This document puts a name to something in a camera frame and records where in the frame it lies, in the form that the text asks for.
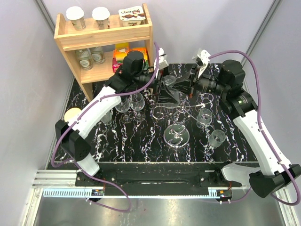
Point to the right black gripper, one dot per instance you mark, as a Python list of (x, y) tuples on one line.
[(184, 84)]

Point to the ribbed goblet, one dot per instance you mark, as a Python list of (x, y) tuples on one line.
[(204, 118), (169, 81), (107, 118), (216, 138)]

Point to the chrome wine glass rack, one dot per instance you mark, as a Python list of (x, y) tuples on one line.
[(176, 134)]

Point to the clear stemmed wine glass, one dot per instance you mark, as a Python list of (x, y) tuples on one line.
[(137, 103), (123, 108)]

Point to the green Scrub Daddy box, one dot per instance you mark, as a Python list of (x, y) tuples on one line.
[(143, 50)]

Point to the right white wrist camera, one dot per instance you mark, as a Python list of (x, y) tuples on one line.
[(202, 60)]

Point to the left white lidded cup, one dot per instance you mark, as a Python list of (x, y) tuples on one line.
[(76, 15)]

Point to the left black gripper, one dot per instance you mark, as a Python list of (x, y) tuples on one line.
[(163, 97)]

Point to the left clear glass bottle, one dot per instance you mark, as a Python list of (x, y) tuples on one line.
[(84, 58)]

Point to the wooden two-tier shelf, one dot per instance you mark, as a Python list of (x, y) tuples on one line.
[(68, 40)]

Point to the right white lidded cup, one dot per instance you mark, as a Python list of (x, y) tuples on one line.
[(101, 16)]

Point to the pink sponge box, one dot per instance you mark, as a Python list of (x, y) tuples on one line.
[(120, 52)]

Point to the clear glass bottle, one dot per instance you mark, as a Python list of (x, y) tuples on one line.
[(84, 58), (98, 55)]

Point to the right clear glass bottle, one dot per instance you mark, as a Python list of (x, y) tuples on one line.
[(98, 55)]

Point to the round yellow wooden coaster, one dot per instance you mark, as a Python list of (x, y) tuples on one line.
[(72, 112)]

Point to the clear stemmed wine glass right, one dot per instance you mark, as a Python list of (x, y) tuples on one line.
[(137, 103)]

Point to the clear stemmed wine glass left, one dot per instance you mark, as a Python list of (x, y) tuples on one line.
[(123, 108)]

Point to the white lidded cup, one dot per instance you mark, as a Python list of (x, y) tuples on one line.
[(101, 16), (76, 15)]

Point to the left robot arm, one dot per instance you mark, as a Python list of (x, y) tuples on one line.
[(128, 80)]

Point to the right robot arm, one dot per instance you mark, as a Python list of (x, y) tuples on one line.
[(275, 171)]

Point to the Chobani yogurt tub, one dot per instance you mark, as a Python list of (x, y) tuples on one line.
[(132, 16)]

